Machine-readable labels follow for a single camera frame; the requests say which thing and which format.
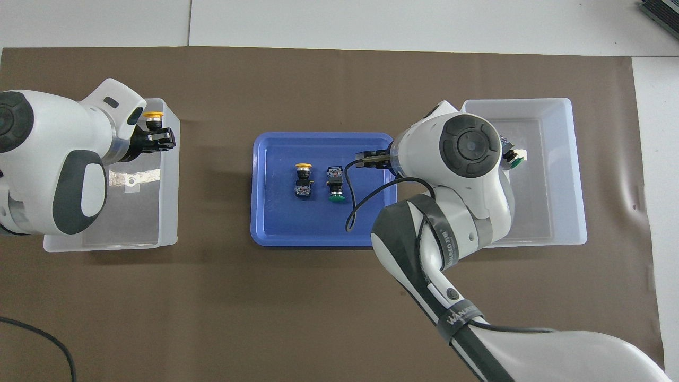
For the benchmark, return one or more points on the brown paper table mat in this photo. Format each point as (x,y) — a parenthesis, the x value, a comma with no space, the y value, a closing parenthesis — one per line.
(212,318)

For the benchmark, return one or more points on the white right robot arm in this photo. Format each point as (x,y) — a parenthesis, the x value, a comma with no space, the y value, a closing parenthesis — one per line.
(472,212)

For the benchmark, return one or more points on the blue plastic tray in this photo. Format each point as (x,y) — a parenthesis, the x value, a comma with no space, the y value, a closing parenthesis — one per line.
(286,223)

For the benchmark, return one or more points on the yellow push button switch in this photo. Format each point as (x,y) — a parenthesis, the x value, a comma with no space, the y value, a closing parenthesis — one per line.
(154,115)
(303,185)

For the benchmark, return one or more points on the small white sticker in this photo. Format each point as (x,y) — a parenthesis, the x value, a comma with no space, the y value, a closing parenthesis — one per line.
(131,184)

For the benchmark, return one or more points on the translucent white plastic box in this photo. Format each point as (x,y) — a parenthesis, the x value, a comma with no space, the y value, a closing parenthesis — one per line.
(562,212)
(143,223)

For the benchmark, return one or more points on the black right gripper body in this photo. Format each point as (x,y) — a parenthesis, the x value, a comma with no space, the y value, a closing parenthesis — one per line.
(383,163)

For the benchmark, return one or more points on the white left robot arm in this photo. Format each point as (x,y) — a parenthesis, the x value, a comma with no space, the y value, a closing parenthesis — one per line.
(48,159)

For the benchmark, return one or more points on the green push button switch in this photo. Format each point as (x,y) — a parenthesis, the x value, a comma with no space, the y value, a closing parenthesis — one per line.
(335,187)
(518,159)

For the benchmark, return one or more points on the dark grey electronic device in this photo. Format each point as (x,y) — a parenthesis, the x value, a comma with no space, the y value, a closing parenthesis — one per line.
(663,13)

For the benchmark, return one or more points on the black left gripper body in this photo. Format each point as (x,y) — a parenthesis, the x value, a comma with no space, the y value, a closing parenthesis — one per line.
(139,146)

